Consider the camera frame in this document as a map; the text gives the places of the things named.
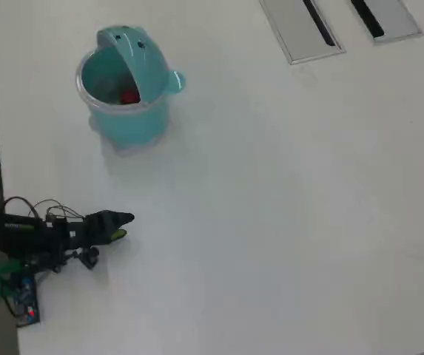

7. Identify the grey table cable cover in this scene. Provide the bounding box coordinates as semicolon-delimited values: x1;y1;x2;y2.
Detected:
258;0;346;67
349;0;424;47

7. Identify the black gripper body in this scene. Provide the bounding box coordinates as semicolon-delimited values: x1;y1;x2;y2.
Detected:
64;212;104;253

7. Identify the red block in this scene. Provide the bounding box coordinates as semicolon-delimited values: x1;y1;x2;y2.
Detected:
119;88;141;106

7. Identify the teal whale-shaped bin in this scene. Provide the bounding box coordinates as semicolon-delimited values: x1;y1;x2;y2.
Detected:
74;24;187;151

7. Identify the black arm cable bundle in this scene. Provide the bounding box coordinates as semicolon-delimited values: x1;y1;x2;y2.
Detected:
2;195;86;223

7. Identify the blue circuit board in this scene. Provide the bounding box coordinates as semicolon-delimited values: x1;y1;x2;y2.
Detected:
13;273;42;328

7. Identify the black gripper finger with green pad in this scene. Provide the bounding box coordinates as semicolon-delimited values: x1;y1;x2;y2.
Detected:
92;209;136;233
101;229;129;246

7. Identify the black power cable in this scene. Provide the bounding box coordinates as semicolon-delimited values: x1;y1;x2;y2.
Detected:
2;291;21;321

